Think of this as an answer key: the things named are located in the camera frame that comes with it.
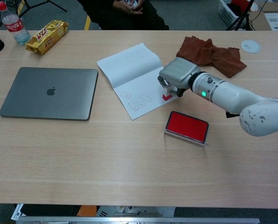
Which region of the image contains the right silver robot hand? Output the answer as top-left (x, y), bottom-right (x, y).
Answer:
top-left (158, 57), bottom-right (201, 98)

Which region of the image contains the red and white stamp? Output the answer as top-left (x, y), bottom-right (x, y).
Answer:
top-left (161, 84), bottom-right (178, 102)

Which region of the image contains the white lined notebook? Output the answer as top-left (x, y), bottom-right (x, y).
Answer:
top-left (96, 42), bottom-right (179, 121)

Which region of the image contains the brown cloth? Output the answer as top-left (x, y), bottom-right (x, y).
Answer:
top-left (176, 35), bottom-right (248, 78)

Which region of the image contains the red ink pad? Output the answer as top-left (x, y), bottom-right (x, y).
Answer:
top-left (163, 111), bottom-right (210, 147)

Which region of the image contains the white plastic basket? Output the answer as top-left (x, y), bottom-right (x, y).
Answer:
top-left (217, 0), bottom-right (250, 27)

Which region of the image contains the black tripod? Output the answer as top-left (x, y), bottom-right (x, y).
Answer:
top-left (0, 0), bottom-right (68, 18)
top-left (225, 0), bottom-right (256, 31)

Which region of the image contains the person in black clothes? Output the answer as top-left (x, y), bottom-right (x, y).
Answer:
top-left (77, 0), bottom-right (170, 31)

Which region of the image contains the cardboard box with foam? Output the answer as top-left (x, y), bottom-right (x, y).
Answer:
top-left (248, 0), bottom-right (278, 32)

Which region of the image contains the grey laptop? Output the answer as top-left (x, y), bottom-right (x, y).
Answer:
top-left (0, 67), bottom-right (99, 121)

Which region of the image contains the golden snack package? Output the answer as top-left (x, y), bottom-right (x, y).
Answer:
top-left (25, 20), bottom-right (69, 56)

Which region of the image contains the orange object under table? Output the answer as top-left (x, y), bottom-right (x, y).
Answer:
top-left (77, 205), bottom-right (100, 217)

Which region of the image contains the plastic cola bottle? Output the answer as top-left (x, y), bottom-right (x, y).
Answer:
top-left (0, 0), bottom-right (32, 45)

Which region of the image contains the white printed label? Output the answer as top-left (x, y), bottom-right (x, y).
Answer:
top-left (11, 203), bottom-right (25, 221)

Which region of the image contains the white round cable grommet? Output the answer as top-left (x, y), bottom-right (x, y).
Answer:
top-left (241, 39), bottom-right (261, 54)

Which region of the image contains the aluminium rail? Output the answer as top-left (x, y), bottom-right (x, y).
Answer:
top-left (16, 217), bottom-right (261, 224)

